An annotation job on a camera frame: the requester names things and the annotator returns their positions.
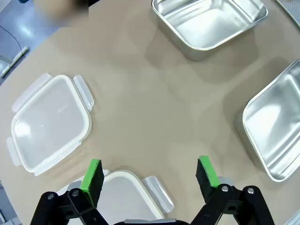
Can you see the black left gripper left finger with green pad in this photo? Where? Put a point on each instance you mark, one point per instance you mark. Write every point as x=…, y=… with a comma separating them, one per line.
x=92, y=185

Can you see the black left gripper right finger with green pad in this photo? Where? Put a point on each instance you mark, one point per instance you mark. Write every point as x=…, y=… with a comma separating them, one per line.
x=206, y=185

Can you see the clear plastic airtight container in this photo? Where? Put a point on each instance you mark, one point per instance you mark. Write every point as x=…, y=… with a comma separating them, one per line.
x=126, y=194

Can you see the clear plastic lid white rim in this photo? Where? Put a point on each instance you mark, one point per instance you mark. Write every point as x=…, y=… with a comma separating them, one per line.
x=49, y=122

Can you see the small shiny metal tray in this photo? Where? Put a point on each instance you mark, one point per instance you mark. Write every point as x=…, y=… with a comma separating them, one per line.
x=276, y=122
x=211, y=21

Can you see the white table leg foot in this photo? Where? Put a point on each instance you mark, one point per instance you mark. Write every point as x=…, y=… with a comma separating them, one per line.
x=14, y=62

